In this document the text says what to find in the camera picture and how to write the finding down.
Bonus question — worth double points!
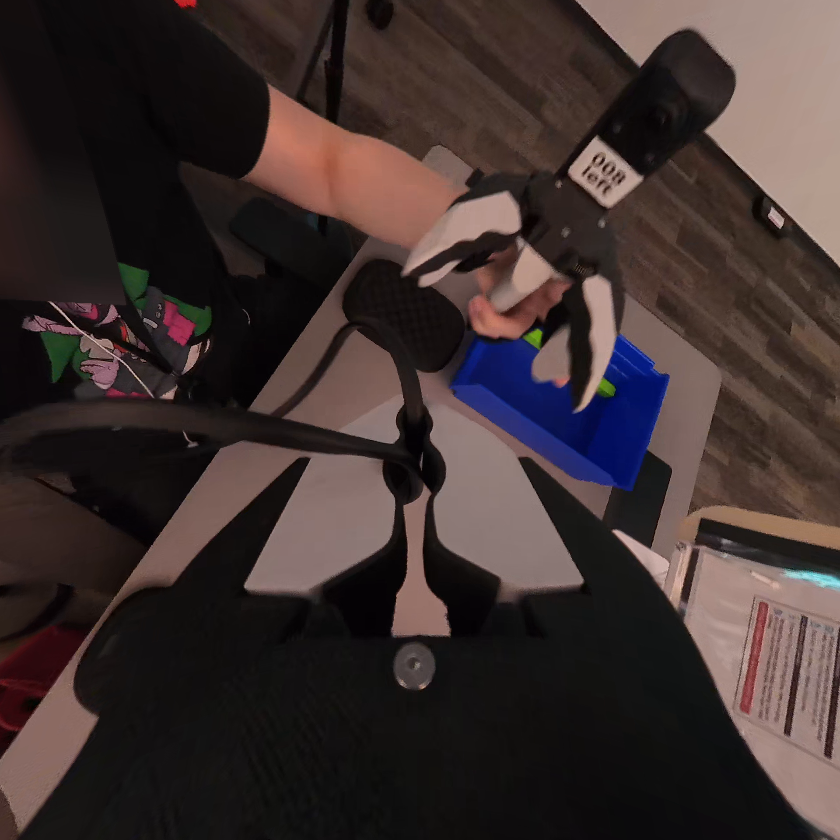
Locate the person's left hand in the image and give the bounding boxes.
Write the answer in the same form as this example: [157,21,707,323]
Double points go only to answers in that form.
[468,248,572,342]

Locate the black rolling sign stand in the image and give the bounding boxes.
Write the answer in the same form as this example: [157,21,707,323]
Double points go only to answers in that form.
[295,0,395,126]

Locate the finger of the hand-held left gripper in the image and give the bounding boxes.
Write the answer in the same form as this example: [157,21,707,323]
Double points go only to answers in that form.
[400,189,524,287]
[530,274,626,416]

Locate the document display board with stand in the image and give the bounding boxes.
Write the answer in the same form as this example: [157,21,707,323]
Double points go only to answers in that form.
[613,505,840,840]

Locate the person's left forearm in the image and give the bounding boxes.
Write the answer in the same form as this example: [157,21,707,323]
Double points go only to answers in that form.
[239,84,470,252]

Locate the black office chair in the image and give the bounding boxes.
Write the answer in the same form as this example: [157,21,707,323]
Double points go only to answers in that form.
[228,197,358,293]

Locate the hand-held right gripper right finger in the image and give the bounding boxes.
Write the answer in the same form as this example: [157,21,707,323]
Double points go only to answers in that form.
[425,395,588,635]

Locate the long green block bar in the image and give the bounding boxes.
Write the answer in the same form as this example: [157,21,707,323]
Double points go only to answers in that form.
[521,328,618,398]

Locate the black table cable cover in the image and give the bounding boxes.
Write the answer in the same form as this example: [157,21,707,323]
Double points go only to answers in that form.
[602,451,673,549]

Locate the black cable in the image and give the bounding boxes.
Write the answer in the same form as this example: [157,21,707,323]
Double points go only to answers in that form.
[0,322,448,506]

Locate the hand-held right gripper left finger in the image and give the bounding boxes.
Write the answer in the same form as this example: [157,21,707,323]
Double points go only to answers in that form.
[243,403,412,636]

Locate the black floor power box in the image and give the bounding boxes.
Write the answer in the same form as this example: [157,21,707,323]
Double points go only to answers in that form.
[753,196,793,238]

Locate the blue plastic bin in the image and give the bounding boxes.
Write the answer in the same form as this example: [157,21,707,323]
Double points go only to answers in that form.
[449,328,670,492]

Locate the red plastic crate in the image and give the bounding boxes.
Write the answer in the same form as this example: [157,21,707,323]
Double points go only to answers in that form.
[0,623,89,752]

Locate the black mesh wrist rest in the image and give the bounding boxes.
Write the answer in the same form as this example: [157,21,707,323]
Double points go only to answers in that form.
[341,259,466,374]

